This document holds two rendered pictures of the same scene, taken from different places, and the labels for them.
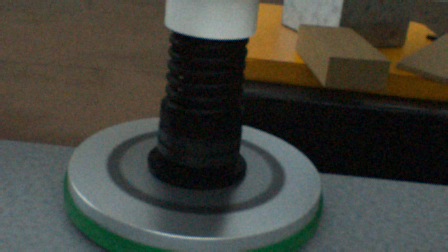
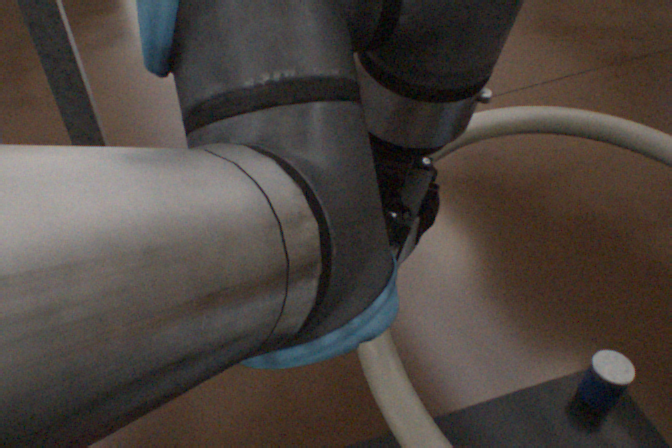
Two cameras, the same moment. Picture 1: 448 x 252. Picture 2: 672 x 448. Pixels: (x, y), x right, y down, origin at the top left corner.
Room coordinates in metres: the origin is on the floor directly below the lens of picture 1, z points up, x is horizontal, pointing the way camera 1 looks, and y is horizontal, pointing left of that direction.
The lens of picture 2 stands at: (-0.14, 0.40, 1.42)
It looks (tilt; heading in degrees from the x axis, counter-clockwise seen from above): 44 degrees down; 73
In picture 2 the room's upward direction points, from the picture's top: straight up
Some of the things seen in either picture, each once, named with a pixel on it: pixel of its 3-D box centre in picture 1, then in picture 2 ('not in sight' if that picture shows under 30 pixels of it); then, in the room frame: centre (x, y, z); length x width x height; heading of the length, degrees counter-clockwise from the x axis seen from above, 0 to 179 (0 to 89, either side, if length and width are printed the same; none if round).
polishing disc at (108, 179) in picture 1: (196, 172); not in sight; (0.44, 0.02, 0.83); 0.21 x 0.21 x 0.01
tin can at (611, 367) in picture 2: not in sight; (605, 380); (0.77, 0.98, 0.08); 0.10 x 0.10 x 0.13
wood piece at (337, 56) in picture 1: (338, 54); not in sight; (0.96, -0.17, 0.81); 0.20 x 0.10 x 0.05; 10
